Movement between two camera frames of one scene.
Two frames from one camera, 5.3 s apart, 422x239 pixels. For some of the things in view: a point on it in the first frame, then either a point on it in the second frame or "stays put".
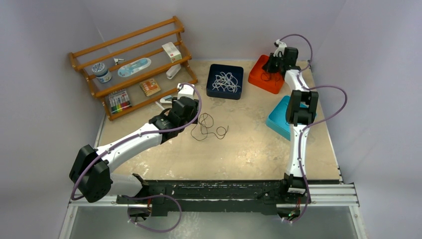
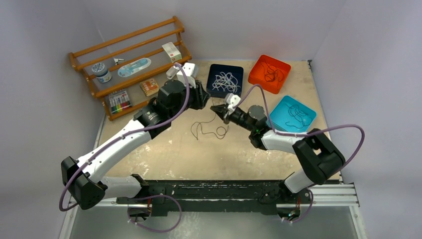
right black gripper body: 274,63 → 234,117
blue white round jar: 99,70 stays put
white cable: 226,81 stays put
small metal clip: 116,60 stays put
